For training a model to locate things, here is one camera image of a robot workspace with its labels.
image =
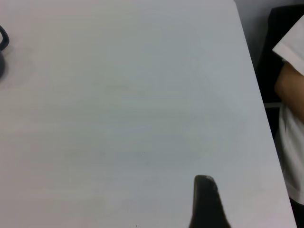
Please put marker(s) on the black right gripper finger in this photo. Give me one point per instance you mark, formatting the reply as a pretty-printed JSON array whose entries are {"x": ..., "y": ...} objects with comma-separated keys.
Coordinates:
[{"x": 206, "y": 204}]

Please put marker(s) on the dark grey blue mug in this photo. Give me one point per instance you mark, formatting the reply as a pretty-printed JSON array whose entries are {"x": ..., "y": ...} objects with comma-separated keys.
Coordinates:
[{"x": 2, "y": 61}]

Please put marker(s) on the bare person forearm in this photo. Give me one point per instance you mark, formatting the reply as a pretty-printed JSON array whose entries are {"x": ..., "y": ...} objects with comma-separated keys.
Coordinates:
[{"x": 291, "y": 88}]

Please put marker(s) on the person in white shirt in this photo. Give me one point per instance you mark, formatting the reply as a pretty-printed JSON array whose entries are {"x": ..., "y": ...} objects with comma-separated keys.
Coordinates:
[{"x": 293, "y": 152}]

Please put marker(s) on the black chair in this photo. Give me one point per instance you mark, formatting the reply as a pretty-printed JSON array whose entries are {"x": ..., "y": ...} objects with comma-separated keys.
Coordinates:
[{"x": 273, "y": 31}]

